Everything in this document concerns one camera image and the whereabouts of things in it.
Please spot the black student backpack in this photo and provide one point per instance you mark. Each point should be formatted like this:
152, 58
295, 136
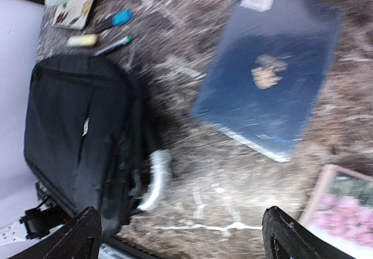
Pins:
89, 140

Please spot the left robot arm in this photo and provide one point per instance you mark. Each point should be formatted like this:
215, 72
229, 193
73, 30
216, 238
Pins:
33, 226

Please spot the floral square plate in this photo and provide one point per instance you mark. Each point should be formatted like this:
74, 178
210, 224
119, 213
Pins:
72, 14

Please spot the green capped white pen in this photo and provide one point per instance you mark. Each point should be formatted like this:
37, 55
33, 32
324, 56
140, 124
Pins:
114, 46

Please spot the blue capped black marker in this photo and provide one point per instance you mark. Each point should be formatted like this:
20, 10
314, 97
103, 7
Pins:
118, 19

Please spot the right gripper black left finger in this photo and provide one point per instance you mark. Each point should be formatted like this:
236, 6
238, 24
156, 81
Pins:
78, 238

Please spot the dark blue book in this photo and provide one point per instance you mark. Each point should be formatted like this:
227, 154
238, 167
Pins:
266, 74

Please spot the yellow highlighter pen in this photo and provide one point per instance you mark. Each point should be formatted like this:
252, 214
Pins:
86, 40

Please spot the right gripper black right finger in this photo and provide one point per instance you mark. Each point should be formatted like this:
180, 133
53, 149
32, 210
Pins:
284, 237

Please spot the white book with pink flowers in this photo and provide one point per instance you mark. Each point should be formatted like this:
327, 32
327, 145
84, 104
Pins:
339, 210

